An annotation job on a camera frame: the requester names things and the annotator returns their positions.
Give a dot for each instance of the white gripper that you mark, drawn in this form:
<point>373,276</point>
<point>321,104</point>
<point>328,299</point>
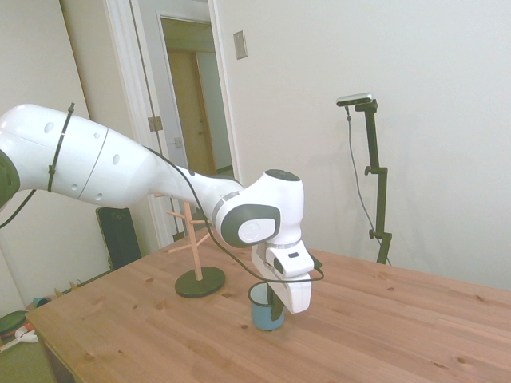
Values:
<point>297,297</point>

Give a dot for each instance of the blue enamel mug black rim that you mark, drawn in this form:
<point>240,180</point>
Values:
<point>261,317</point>

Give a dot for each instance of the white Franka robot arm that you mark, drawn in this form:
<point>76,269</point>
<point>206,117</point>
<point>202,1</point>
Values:
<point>120,167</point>

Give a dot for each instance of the wooden mug tree black base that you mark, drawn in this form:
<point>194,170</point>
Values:
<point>199,284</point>

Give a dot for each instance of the black flat panel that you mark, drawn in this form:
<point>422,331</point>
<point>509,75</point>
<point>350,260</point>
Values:
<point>120,239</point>

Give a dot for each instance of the brown wooden hallway door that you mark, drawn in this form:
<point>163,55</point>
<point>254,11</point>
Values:
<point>195,103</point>

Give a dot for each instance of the metal door hinge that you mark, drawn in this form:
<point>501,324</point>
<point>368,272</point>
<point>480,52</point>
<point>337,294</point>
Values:
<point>155,123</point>

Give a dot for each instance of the teal small bowl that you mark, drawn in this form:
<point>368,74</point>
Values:
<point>41,302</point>

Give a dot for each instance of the white plastic toy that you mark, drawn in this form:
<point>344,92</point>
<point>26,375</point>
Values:
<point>28,337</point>

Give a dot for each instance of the white open door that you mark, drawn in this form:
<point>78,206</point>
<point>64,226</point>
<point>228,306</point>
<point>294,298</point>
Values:
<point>159,80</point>

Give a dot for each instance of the green plate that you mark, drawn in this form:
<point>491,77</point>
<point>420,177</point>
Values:
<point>11,322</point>

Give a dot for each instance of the black zip tie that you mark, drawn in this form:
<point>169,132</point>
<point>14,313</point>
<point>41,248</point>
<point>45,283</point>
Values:
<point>60,145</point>

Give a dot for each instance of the black camera stand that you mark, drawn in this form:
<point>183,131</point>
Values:
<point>377,179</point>

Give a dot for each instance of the silver exterior camera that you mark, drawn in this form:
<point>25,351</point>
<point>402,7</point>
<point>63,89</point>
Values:
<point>355,98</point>

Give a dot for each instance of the grey wall switch plate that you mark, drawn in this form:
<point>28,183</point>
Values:
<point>240,45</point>

